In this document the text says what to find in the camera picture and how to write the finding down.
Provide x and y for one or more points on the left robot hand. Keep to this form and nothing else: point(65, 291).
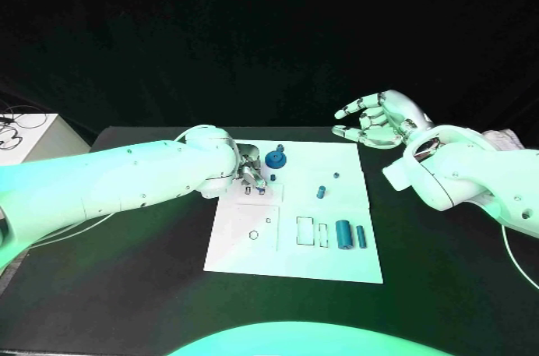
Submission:
point(249, 172)

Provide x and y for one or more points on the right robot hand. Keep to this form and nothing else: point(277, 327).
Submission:
point(391, 119)

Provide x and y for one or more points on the blue gear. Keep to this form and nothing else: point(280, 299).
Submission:
point(275, 158)

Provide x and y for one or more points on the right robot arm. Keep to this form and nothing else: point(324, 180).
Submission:
point(454, 172)

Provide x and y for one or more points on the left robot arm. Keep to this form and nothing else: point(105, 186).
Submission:
point(105, 180)

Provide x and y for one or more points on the white task board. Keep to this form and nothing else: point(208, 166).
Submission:
point(320, 259)

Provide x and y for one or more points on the blue short cylinder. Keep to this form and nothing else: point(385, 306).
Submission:
point(321, 192)

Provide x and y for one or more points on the white cloth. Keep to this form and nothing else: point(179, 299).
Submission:
point(504, 139)

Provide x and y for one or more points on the thick blue long cylinder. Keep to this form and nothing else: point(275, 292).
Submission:
point(343, 234)

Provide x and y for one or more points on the thin blue long cylinder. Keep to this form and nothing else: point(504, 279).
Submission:
point(360, 236)

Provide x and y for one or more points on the white box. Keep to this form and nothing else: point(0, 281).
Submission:
point(46, 139)

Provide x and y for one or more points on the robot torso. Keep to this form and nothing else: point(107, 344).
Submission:
point(303, 341)

